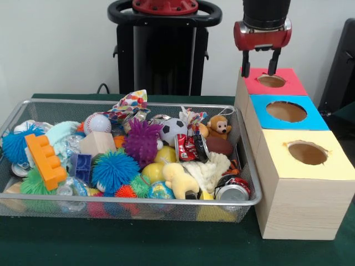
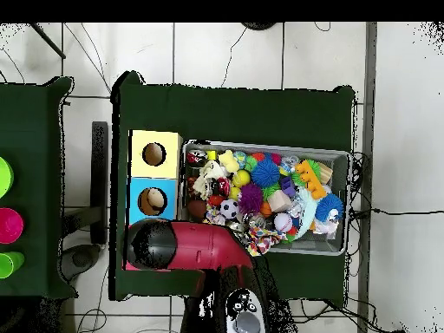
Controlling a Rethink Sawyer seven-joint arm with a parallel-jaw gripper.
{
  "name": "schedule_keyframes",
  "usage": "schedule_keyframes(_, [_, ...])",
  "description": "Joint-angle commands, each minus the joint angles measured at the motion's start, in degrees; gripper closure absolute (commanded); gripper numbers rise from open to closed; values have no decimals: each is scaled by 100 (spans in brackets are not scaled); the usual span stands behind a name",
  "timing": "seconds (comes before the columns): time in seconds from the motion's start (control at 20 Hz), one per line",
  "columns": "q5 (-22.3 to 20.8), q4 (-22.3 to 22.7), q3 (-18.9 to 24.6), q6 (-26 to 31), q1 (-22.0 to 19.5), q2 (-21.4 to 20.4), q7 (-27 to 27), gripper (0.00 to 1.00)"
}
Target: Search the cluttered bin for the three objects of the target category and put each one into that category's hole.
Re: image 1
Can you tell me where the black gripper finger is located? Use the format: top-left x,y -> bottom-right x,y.
240,50 -> 252,78
267,49 -> 282,76

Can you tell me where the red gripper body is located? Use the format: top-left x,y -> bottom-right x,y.
233,18 -> 292,52

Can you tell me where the white baseball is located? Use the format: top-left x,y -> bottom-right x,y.
84,112 -> 112,136

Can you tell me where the plain wooden block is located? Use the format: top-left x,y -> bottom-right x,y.
79,131 -> 117,156

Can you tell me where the blue toy brick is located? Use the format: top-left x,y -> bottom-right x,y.
69,153 -> 93,183

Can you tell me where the wooden box with three holes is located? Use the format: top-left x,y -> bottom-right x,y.
234,67 -> 355,241

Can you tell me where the brown monkey plush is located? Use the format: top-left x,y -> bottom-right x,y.
206,115 -> 233,141

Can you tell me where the dark green tablecloth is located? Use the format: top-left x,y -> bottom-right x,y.
0,93 -> 355,266
332,101 -> 355,119

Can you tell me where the small soccer ball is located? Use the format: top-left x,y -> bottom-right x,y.
159,118 -> 189,147

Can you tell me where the crushed red soda can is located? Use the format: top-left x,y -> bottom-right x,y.
174,132 -> 210,163

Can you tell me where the purple spiky ball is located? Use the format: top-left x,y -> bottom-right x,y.
122,118 -> 164,168

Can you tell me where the yellow plush animal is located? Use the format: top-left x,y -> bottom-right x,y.
161,162 -> 200,200

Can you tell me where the light teal cloth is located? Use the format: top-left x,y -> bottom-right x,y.
45,121 -> 81,167

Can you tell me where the orange toy brick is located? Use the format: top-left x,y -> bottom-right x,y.
24,134 -> 68,191

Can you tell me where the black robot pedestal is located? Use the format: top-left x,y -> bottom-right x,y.
107,0 -> 222,96

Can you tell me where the silver wire mesh bin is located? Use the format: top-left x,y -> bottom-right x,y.
0,99 -> 263,222

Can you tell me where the blue stringy rubber ball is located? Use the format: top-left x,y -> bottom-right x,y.
91,149 -> 141,195

